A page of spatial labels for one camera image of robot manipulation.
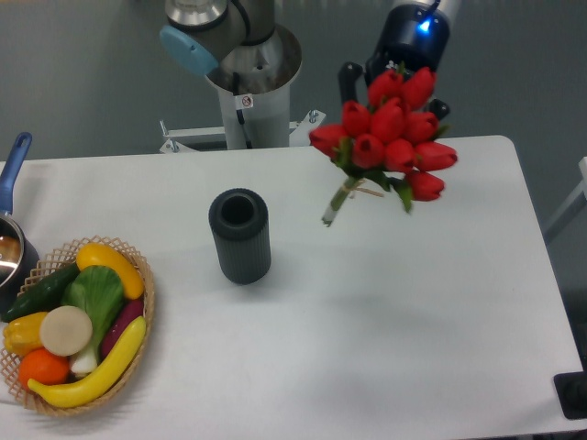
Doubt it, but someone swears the green cucumber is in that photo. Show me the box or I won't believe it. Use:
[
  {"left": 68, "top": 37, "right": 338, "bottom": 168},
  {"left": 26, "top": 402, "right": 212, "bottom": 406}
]
[{"left": 1, "top": 264, "right": 80, "bottom": 323}]

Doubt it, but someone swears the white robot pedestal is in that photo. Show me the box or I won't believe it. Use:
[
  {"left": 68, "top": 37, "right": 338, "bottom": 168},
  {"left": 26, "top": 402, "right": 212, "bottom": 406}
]
[{"left": 158, "top": 54, "right": 327, "bottom": 155}]

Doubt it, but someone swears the beige round slice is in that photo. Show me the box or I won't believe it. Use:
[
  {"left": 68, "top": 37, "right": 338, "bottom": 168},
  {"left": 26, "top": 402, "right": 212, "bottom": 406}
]
[{"left": 39, "top": 305, "right": 93, "bottom": 357}]

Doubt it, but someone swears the yellow bell pepper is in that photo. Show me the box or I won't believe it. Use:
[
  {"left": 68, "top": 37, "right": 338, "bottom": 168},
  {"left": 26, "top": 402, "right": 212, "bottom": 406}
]
[{"left": 3, "top": 312, "right": 48, "bottom": 357}]

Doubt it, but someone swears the red tulip bouquet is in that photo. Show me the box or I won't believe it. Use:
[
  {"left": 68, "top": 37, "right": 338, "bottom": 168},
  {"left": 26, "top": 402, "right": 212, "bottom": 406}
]
[{"left": 309, "top": 67, "right": 458, "bottom": 226}]

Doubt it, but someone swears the black device at edge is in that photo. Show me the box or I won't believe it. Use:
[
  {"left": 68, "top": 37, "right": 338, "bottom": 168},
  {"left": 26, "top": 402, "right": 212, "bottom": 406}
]
[{"left": 553, "top": 371, "right": 586, "bottom": 420}]

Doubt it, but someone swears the woven wicker basket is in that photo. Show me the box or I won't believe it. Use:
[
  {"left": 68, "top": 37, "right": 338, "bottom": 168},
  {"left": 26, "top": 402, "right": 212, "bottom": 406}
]
[{"left": 1, "top": 236, "right": 154, "bottom": 416}]

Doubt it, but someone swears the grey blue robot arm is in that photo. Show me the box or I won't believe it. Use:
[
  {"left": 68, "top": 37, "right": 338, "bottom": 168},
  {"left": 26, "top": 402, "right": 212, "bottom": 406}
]
[{"left": 160, "top": 1, "right": 460, "bottom": 102}]

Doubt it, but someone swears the orange fruit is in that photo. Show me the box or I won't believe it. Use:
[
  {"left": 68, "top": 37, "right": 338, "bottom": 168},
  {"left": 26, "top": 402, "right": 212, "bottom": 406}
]
[{"left": 18, "top": 348, "right": 70, "bottom": 389}]

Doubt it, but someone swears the green bok choy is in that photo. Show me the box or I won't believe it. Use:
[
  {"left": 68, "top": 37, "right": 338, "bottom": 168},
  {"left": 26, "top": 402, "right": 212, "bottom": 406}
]
[{"left": 61, "top": 266, "right": 125, "bottom": 379}]

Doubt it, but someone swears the purple sweet potato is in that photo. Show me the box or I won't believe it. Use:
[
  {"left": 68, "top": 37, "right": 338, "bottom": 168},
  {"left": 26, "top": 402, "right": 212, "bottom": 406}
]
[{"left": 100, "top": 299, "right": 143, "bottom": 358}]

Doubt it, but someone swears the blue handled saucepan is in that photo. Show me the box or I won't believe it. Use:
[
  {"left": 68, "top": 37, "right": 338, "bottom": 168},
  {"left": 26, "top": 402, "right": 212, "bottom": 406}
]
[{"left": 1, "top": 132, "right": 39, "bottom": 314}]

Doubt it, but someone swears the white frame at right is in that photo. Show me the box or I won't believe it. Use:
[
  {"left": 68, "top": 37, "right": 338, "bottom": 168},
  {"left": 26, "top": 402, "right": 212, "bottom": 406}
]
[{"left": 543, "top": 157, "right": 586, "bottom": 246}]

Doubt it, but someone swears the dark grey ribbed vase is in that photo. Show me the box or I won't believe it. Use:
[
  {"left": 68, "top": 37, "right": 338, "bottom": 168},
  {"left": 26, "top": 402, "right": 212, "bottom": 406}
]
[{"left": 208, "top": 188, "right": 271, "bottom": 285}]

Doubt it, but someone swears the yellow banana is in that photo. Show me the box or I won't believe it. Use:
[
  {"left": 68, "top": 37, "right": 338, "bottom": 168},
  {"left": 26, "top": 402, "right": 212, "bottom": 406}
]
[{"left": 28, "top": 316, "right": 147, "bottom": 409}]

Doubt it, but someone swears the yellow squash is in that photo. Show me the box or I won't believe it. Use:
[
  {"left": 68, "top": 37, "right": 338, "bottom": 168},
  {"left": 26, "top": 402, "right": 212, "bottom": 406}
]
[{"left": 76, "top": 243, "right": 144, "bottom": 300}]

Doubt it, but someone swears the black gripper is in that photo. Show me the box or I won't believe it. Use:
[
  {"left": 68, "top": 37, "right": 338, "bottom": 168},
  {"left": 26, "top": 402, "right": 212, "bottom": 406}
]
[{"left": 338, "top": 6, "right": 450, "bottom": 121}]

